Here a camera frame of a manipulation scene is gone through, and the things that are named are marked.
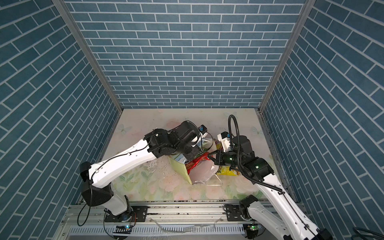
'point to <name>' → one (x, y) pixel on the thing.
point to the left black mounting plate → (139, 214)
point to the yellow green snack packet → (224, 170)
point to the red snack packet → (190, 165)
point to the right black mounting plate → (234, 213)
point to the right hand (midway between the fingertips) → (209, 156)
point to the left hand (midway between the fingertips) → (201, 150)
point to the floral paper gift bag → (204, 171)
